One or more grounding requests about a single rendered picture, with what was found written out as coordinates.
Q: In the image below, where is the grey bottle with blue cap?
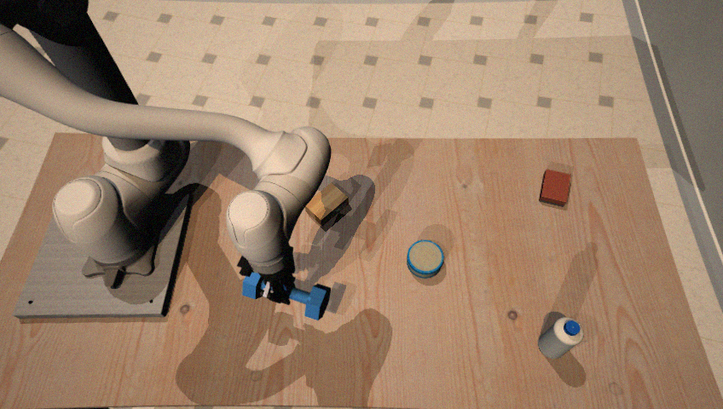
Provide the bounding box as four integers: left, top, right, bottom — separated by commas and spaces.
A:
538, 317, 584, 359

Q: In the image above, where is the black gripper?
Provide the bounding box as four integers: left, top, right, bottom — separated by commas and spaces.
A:
260, 247, 295, 305

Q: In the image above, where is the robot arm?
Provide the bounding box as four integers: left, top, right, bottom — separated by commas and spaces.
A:
0, 0, 331, 290

